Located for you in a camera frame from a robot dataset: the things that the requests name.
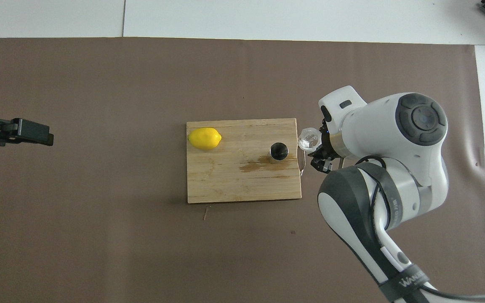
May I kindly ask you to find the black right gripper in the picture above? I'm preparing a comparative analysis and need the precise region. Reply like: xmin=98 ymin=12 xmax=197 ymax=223
xmin=309 ymin=117 xmax=341 ymax=174

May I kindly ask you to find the clear faceted glass cup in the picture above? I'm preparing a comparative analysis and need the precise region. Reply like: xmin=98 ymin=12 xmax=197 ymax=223
xmin=297 ymin=128 xmax=323 ymax=152

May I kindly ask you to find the steel double jigger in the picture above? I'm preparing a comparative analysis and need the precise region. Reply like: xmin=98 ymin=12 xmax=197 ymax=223
xmin=269 ymin=142 xmax=289 ymax=163

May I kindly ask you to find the wooden cutting board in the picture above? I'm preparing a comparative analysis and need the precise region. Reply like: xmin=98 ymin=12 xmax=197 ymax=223
xmin=186 ymin=118 xmax=306 ymax=204

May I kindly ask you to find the yellow lemon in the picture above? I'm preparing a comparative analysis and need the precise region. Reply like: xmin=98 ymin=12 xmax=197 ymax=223
xmin=188 ymin=128 xmax=222 ymax=151

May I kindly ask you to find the brown paper table mat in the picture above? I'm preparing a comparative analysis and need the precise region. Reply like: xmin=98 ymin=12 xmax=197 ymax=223
xmin=0 ymin=37 xmax=485 ymax=303

